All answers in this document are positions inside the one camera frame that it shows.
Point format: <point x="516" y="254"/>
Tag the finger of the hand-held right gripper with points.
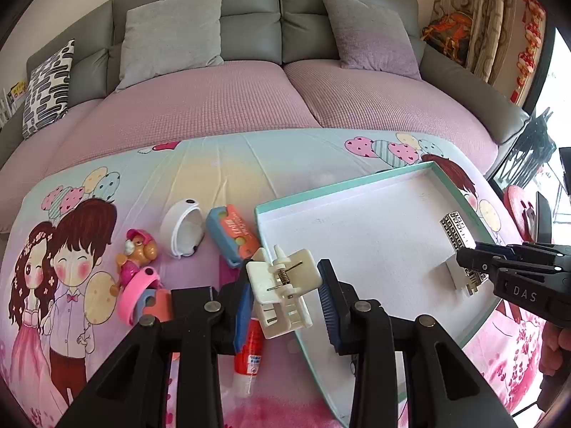
<point x="473" y="259"/>
<point x="513" y="249"/>

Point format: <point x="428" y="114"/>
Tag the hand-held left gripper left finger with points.
<point x="243" y="316"/>

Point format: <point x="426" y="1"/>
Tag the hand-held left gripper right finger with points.
<point x="329" y="316"/>

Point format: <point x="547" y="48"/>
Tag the white plastic hair clip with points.
<point x="294" y="272"/>

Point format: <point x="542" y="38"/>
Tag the salmon plastic block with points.
<point x="160" y="305"/>

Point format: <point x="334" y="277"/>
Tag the blue orange plastic toy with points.
<point x="223" y="232"/>

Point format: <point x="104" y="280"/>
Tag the teal rimmed white tray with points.
<point x="379" y="232"/>

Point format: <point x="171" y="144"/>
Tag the pink brown dog figurine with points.
<point x="140" y="249"/>

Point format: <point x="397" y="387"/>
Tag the person's right hand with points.
<point x="555" y="347"/>

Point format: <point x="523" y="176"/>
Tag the pink round stool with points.
<point x="515" y="205"/>

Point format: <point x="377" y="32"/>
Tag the red white glue stick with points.
<point x="250" y="361"/>

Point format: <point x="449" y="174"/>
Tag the black metal chair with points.
<point x="531" y="142"/>

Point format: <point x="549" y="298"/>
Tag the white round plastic band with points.
<point x="171" y="227"/>

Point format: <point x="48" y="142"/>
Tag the printed cartoon blanket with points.
<point x="200" y="174"/>

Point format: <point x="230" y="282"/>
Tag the red hanging decoration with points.
<point x="531" y="31"/>

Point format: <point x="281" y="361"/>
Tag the purple sofa cover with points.
<point x="200" y="98"/>

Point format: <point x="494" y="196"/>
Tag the red orange bag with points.
<point x="448" y="35"/>

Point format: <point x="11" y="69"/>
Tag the grey purple cushion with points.
<point x="370" y="35"/>

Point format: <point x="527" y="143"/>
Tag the grey sofa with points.
<point x="252" y="26"/>

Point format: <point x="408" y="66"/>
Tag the black white patterned cushion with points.
<point x="47" y="89"/>

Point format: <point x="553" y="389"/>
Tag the white book rack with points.
<point x="9" y="102"/>

